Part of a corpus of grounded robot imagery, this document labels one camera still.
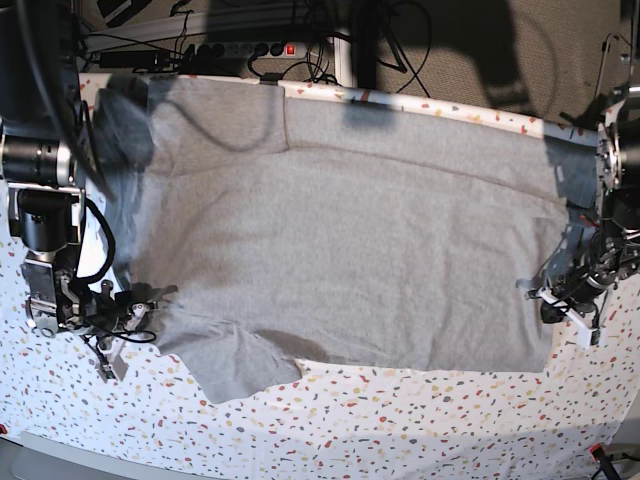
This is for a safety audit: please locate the thin metal stand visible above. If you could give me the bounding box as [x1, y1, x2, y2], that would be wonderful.
[594, 32, 626, 100]

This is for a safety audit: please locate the left side gripper body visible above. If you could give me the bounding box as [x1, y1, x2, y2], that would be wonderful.
[542, 239, 638, 325]

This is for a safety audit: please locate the terrazzo pattern tablecloth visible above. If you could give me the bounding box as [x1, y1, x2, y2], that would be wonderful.
[0, 72, 640, 480]

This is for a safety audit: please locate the right side gripper body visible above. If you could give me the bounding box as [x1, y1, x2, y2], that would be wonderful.
[69, 280, 156, 342]

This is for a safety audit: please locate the grey T-shirt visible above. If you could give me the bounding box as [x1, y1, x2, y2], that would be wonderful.
[94, 79, 593, 403]

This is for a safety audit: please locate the red clamp bottom right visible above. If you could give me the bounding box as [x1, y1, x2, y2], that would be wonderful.
[589, 444, 621, 480]

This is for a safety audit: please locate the white power strip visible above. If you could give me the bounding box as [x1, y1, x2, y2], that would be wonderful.
[194, 42, 308, 60]

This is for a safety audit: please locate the black table clamp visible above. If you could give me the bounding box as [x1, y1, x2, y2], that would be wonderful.
[260, 72, 283, 86]

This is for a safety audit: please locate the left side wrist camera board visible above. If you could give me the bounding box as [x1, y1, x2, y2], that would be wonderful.
[567, 309, 607, 350]

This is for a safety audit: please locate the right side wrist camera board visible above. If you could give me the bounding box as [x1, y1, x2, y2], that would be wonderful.
[92, 338, 128, 383]

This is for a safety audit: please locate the black robot arm right side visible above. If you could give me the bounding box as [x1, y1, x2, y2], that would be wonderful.
[1, 1, 157, 348]

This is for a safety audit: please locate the grey table frame leg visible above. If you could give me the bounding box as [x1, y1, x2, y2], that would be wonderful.
[333, 37, 357, 88]

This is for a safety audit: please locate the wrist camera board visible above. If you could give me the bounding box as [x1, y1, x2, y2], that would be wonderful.
[92, 338, 128, 383]
[567, 309, 607, 350]

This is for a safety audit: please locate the black power adapter brick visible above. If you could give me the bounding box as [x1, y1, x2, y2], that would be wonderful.
[98, 50, 170, 70]

